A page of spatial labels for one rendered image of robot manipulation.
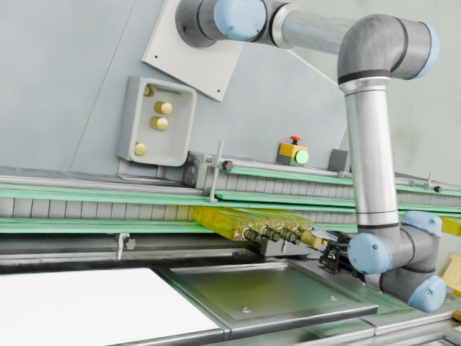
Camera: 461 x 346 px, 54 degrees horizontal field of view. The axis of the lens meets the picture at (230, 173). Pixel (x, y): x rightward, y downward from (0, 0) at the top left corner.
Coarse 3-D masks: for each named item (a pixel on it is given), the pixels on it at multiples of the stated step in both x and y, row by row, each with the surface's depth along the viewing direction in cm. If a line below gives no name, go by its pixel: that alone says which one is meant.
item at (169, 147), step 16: (144, 80) 117; (160, 80) 119; (160, 96) 128; (176, 96) 131; (192, 96) 126; (144, 112) 126; (176, 112) 132; (192, 112) 127; (144, 128) 127; (176, 128) 131; (144, 144) 128; (160, 144) 131; (176, 144) 131; (144, 160) 121; (160, 160) 124; (176, 160) 129
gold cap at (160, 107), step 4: (156, 104) 126; (160, 104) 125; (164, 104) 124; (168, 104) 125; (156, 108) 126; (160, 108) 124; (164, 108) 124; (168, 108) 125; (156, 112) 128; (160, 112) 126; (164, 112) 125; (168, 112) 125
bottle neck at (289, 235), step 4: (280, 228) 120; (284, 228) 119; (280, 232) 119; (284, 232) 118; (288, 232) 117; (292, 232) 116; (284, 236) 117; (288, 236) 116; (292, 236) 118; (296, 236) 118; (288, 240) 116; (292, 240) 117
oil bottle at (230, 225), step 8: (200, 208) 126; (208, 208) 123; (216, 208) 123; (200, 216) 126; (208, 216) 123; (216, 216) 120; (224, 216) 117; (232, 216) 116; (240, 216) 118; (208, 224) 122; (216, 224) 119; (224, 224) 116; (232, 224) 114; (240, 224) 113; (248, 224) 114; (216, 232) 120; (224, 232) 116; (232, 232) 114; (240, 232) 113; (232, 240) 115; (240, 240) 114
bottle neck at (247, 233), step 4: (248, 228) 113; (244, 232) 112; (248, 232) 111; (252, 232) 111; (256, 232) 110; (244, 236) 112; (248, 236) 111; (252, 236) 110; (256, 236) 109; (260, 236) 111; (248, 240) 111; (252, 240) 110; (256, 240) 111; (260, 240) 110
